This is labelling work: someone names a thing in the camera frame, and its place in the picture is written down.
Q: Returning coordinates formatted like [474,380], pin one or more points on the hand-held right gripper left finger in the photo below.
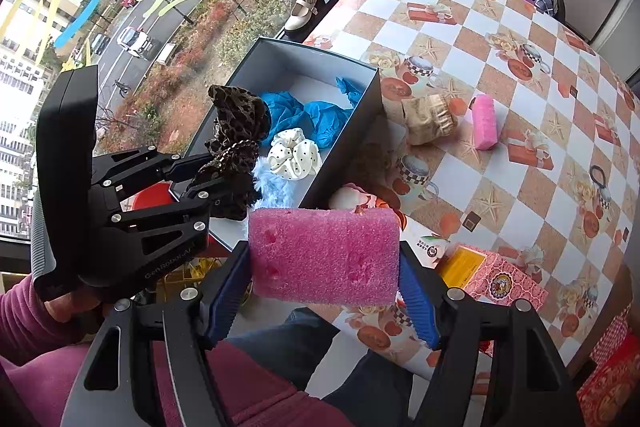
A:
[227,302]

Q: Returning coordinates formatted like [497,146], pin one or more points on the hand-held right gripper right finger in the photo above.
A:
[415,302]

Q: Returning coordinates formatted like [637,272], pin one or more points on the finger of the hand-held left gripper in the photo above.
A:
[145,167]
[175,219]

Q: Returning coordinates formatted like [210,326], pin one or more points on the large pink sponge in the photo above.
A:
[325,257]

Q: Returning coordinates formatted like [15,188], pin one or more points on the leopard print scrunchie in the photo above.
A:
[235,117]

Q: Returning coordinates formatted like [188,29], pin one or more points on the white dotted scrunchie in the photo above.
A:
[295,154]

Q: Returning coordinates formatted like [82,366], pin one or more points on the blue cloth item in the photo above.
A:
[282,107]

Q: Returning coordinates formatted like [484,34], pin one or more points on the grey cardboard box white inside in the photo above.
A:
[345,142]

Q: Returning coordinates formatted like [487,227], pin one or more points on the blue cloth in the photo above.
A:
[325,117]

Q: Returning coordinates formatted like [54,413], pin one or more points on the person's left forearm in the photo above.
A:
[30,322]

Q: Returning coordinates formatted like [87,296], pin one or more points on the person's left hand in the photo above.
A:
[70,307]

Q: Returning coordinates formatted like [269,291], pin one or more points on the red plastic stool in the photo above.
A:
[152,197]

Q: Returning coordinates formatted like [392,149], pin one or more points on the pink printed packet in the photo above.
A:
[505,287]

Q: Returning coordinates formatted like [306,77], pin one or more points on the person's legs in jeans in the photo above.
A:
[380,387]

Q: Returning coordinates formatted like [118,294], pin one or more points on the person's pink sweater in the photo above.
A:
[200,397]

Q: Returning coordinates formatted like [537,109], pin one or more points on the light blue fluffy scrunchie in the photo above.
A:
[272,189]

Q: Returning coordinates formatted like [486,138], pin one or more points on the small pink sponge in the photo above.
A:
[484,122]

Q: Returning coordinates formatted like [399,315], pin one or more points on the red printed cloth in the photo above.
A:
[610,382]

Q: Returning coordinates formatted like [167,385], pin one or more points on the checkered printed tablecloth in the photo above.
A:
[500,57]

